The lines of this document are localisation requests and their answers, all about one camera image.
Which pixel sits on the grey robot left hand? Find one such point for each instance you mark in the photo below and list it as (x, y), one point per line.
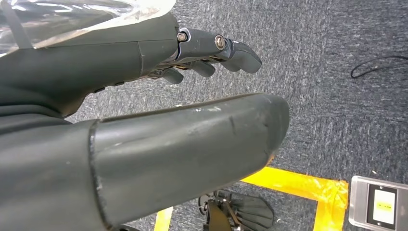
(127, 159)

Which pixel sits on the black robot foot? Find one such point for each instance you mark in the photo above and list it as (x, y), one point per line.
(251, 210)

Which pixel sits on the yellow floor tape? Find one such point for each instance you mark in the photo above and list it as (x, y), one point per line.
(287, 183)

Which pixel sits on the silver floor socket box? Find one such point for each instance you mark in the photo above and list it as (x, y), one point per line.
(360, 204)

